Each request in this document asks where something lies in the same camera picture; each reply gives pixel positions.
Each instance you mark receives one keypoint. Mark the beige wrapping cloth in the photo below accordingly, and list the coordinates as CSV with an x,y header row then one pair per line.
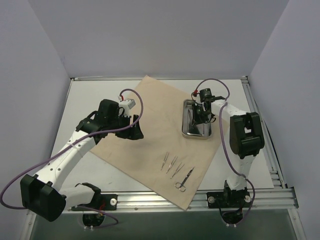
x,y
161,125

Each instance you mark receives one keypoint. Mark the steel surgical scissors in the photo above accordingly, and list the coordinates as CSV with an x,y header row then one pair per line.
x,y
181,185

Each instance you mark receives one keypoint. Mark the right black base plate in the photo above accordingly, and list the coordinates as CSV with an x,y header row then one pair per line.
x,y
228,200

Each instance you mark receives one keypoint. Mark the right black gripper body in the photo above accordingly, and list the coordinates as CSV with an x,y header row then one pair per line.
x,y
198,113

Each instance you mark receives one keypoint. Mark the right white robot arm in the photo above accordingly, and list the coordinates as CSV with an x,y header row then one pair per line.
x,y
240,132

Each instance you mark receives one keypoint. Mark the steel instrument tray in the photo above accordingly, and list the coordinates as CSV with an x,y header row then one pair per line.
x,y
201,131

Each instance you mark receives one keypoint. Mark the aluminium back rail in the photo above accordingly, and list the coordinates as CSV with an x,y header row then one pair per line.
x,y
132,78

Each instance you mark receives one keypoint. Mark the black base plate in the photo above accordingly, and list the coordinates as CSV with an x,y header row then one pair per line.
x,y
107,201
228,200

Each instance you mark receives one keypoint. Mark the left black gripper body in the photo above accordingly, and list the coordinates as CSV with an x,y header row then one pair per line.
x,y
128,131

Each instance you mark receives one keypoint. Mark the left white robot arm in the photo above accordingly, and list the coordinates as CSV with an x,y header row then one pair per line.
x,y
55,172

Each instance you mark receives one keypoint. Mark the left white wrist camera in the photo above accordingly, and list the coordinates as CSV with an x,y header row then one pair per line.
x,y
126,104

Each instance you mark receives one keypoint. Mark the aluminium front rail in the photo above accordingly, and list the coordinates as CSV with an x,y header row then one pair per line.
x,y
162,200

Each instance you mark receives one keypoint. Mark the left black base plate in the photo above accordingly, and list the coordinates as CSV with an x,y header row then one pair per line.
x,y
107,201

